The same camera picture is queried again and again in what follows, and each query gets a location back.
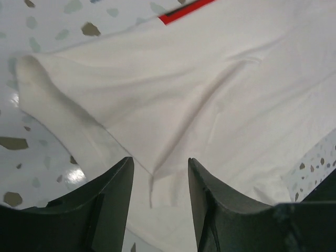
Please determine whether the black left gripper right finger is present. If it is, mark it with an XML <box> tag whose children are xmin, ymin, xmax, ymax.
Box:
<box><xmin>188</xmin><ymin>159</ymin><xmax>335</xmax><ymax>251</ymax></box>

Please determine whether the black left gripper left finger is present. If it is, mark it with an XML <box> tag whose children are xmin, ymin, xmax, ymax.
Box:
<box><xmin>1</xmin><ymin>157</ymin><xmax>134</xmax><ymax>252</ymax></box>

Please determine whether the white t shirt red print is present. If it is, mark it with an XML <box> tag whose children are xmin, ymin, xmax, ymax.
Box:
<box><xmin>16</xmin><ymin>1</ymin><xmax>335</xmax><ymax>251</ymax></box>

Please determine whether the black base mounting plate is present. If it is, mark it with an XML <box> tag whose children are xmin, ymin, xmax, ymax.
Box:
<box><xmin>303</xmin><ymin>170</ymin><xmax>336</xmax><ymax>202</ymax></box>

